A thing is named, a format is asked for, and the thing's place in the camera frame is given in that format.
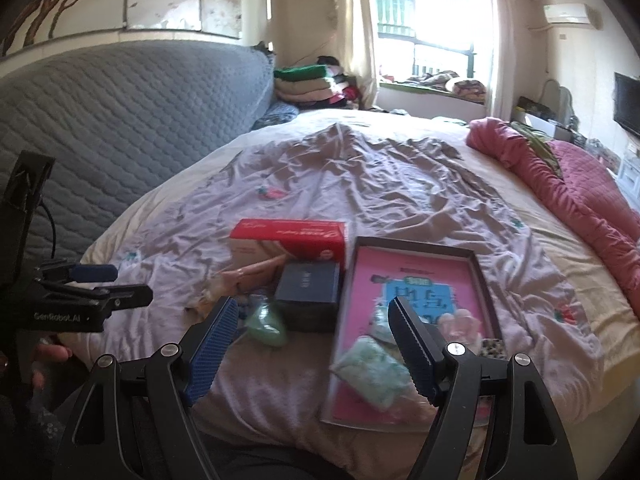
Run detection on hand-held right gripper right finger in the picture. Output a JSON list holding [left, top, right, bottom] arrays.
[[387, 296, 581, 480]]

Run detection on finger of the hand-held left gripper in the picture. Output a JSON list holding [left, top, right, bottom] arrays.
[[82, 284, 153, 311], [67, 264, 119, 283]]

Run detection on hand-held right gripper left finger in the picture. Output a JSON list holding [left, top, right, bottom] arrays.
[[57, 296, 238, 480]]

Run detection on mint green tissue pack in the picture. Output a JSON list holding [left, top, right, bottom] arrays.
[[330, 336, 416, 411]]

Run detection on pink plush flower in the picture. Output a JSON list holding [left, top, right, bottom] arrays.
[[435, 310, 476, 343]]

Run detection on peach tissue pack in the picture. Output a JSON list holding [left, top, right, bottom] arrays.
[[200, 255, 288, 311]]

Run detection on pink bottomed tray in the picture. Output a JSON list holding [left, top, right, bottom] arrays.
[[320, 236, 505, 433]]

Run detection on dark navy box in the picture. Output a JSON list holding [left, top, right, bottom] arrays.
[[273, 260, 343, 333]]

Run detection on red tissue box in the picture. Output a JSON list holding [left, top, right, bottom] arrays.
[[229, 218, 349, 267]]

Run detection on person's left hand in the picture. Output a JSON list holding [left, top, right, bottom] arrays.
[[31, 342, 71, 391]]

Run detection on green translucent bag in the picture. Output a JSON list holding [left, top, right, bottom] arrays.
[[243, 305, 288, 348]]

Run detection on leopard print pouch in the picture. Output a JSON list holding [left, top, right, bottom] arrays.
[[479, 338, 506, 361]]

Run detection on grey quilted headboard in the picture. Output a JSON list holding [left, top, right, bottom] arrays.
[[0, 40, 276, 281]]

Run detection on cream bed sheet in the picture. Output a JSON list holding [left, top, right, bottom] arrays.
[[75, 107, 640, 411]]

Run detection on pink quilt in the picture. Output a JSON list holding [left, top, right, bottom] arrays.
[[466, 116, 640, 318]]

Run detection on blue patterned pillow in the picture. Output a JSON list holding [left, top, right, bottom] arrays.
[[252, 101, 301, 131]]

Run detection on green patterned cloth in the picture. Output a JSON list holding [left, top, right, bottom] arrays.
[[510, 122, 563, 176]]

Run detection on clothes on window sill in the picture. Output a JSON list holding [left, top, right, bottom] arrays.
[[405, 72, 486, 103]]

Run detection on stack of folded clothes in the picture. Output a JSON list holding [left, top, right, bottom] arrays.
[[272, 62, 361, 108]]

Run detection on white cabinet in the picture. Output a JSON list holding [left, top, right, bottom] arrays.
[[617, 152, 640, 191]]

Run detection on vanity mirror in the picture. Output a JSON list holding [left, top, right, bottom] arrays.
[[540, 79, 576, 121]]

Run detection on cream curtain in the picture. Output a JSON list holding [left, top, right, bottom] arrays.
[[332, 0, 381, 106], [487, 0, 521, 121]]

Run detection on black television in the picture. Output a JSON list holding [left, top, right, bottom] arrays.
[[614, 72, 640, 138]]

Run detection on window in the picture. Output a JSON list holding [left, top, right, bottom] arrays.
[[370, 0, 493, 81]]

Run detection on white air conditioner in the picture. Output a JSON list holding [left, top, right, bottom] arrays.
[[542, 2, 603, 28]]

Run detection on black cable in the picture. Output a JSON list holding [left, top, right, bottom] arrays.
[[37, 200, 57, 261]]

